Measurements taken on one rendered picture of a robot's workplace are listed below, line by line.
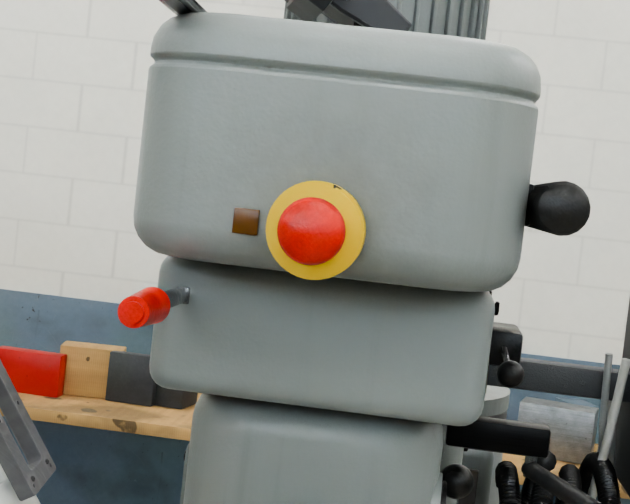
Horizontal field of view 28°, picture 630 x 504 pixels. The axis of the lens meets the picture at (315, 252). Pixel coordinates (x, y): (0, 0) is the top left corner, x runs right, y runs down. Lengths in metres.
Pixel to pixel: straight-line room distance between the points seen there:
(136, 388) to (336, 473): 3.95
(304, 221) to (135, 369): 4.13
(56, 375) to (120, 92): 1.27
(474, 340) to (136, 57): 4.56
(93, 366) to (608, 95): 2.32
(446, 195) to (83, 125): 4.67
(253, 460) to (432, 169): 0.28
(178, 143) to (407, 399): 0.24
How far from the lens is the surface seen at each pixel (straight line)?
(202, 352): 0.89
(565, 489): 0.96
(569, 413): 4.74
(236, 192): 0.78
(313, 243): 0.73
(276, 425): 0.93
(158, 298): 0.78
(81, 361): 4.92
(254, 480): 0.93
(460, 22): 1.19
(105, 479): 5.50
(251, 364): 0.88
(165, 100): 0.81
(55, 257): 5.44
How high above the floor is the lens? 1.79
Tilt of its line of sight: 3 degrees down
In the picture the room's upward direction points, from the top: 6 degrees clockwise
